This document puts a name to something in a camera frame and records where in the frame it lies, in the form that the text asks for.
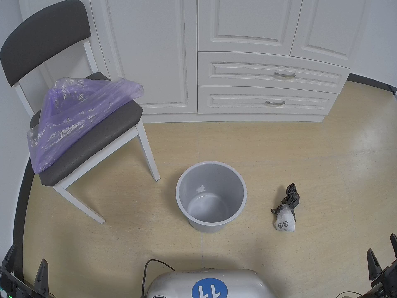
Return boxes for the white chair dark grey seat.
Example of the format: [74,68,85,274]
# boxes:
[0,0,161,225]

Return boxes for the crumpled black plastic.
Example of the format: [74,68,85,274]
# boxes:
[271,183,301,216]

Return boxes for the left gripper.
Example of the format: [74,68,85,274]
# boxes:
[0,244,50,298]

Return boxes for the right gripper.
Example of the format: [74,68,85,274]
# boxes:
[367,233,397,298]

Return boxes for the white wardrobe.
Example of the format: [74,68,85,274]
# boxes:
[17,0,374,123]

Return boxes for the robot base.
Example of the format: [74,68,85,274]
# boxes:
[148,268,276,298]

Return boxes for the white trash bin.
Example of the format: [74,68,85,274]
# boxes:
[176,162,248,234]

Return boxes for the black cable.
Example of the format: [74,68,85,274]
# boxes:
[141,259,178,297]

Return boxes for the crumpled white printed wrapper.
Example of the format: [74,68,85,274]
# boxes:
[273,206,297,233]

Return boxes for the purple plastic bag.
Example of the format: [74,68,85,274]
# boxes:
[27,77,145,174]

